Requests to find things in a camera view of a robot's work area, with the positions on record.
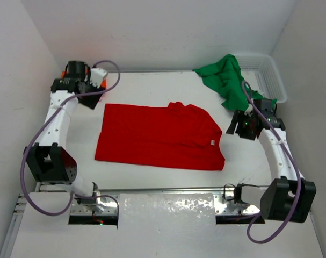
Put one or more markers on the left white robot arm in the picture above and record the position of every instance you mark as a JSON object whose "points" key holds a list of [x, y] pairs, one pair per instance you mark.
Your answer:
{"points": [[48, 159]]}

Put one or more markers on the green t shirt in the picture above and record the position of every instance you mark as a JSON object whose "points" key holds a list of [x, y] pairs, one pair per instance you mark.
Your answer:
{"points": [[225, 78]]}

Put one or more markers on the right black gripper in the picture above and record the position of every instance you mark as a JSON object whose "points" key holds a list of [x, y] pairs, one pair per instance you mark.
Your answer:
{"points": [[239, 123]]}

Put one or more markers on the white plastic basket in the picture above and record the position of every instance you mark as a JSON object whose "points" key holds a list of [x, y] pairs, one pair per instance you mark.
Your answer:
{"points": [[261, 72]]}

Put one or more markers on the red t shirt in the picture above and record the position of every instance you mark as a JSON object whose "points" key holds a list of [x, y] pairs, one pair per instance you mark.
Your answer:
{"points": [[176, 136]]}

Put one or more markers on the orange t shirt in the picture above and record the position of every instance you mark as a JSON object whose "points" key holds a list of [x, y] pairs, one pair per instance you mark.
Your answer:
{"points": [[105, 82]]}

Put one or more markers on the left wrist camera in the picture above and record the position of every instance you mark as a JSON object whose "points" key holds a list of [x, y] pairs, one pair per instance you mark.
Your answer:
{"points": [[98, 76]]}

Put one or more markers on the white front cover panel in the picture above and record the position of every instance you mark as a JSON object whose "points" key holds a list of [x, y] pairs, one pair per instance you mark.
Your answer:
{"points": [[157, 225]]}

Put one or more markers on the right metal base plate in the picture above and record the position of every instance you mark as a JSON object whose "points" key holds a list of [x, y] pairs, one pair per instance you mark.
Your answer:
{"points": [[224, 206]]}

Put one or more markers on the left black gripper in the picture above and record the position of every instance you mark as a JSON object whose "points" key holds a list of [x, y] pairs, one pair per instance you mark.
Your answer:
{"points": [[90, 93]]}

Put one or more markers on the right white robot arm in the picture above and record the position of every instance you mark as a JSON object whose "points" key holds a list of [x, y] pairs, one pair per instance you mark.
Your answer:
{"points": [[277, 200]]}

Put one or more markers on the metal base plate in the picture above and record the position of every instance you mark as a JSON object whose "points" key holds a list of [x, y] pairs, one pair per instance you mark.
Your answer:
{"points": [[224, 206], [103, 205]]}

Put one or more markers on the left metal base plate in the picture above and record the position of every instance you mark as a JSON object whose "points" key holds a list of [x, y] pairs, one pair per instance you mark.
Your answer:
{"points": [[103, 205]]}

